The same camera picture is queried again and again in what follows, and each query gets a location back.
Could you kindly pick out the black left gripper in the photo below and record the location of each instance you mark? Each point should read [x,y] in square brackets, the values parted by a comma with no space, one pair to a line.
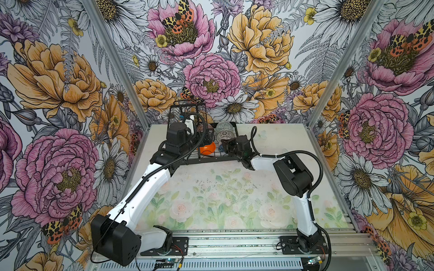
[208,138]

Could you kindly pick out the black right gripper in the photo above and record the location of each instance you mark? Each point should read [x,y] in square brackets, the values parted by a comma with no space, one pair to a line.
[227,144]

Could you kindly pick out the orange plastic bowl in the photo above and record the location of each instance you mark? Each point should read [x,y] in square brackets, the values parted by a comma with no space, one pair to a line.
[208,149]

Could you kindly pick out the white brown lattice bowl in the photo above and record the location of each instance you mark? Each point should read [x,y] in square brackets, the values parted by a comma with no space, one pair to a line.
[225,135]

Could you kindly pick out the green patterned ceramic bowl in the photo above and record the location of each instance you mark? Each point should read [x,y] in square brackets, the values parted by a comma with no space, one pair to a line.
[224,126]

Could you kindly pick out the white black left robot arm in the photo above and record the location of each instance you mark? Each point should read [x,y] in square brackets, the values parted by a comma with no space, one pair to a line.
[114,235]

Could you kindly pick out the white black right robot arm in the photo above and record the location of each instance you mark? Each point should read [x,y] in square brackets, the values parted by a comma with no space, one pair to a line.
[295,178]

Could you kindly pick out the green circuit board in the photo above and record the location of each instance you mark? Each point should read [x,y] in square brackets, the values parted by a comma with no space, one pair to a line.
[171,261]

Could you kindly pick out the black wire dish rack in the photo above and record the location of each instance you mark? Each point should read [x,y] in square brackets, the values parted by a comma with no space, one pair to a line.
[217,157]

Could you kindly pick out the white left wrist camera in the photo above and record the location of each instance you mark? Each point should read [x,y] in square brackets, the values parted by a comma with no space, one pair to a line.
[190,122]

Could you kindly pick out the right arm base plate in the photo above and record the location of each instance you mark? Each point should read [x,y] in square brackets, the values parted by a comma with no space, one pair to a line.
[290,246]

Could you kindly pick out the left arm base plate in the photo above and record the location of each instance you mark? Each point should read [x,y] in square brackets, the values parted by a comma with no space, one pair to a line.
[179,247]

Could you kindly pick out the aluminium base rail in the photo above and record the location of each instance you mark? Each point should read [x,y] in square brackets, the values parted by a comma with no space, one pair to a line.
[257,251]

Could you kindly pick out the left aluminium corner post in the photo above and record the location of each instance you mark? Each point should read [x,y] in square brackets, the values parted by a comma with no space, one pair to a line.
[107,42]

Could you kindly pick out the aluminium corner post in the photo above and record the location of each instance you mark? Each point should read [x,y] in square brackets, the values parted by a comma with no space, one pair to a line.
[361,31]
[107,42]

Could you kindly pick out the right aluminium corner post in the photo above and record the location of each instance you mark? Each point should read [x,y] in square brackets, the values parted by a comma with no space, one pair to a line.
[361,31]

